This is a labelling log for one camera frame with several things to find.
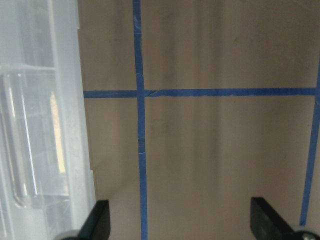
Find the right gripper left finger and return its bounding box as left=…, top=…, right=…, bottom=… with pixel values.
left=77, top=200, right=111, bottom=240

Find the clear plastic box lid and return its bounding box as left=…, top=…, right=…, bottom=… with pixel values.
left=0, top=0, right=96, bottom=240

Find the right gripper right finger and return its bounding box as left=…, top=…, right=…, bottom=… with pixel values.
left=250, top=197, right=298, bottom=240

